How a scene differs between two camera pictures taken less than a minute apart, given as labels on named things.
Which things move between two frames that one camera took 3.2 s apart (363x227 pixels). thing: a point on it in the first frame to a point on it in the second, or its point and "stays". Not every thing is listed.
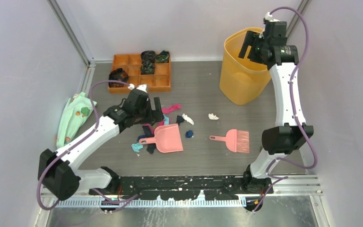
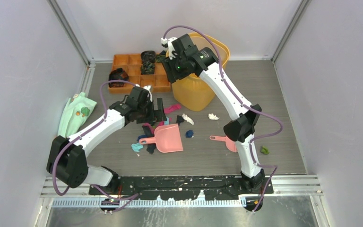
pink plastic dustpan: [167, 138] stays
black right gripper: [247, 41] to [167, 63]
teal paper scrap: [136, 147] stays
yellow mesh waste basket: [241, 78] to [191, 92]
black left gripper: [159, 116] stays
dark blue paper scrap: [189, 134] stays
